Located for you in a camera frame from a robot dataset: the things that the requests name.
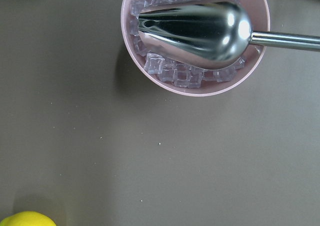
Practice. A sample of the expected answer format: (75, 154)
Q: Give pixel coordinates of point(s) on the clear ice cubes pile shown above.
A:
(170, 71)

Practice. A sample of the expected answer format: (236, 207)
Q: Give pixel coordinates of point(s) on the pink bowl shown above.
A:
(258, 11)

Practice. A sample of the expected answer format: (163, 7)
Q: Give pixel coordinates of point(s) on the steel ice scoop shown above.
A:
(210, 34)

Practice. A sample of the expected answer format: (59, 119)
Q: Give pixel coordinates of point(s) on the yellow lemon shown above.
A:
(31, 218)

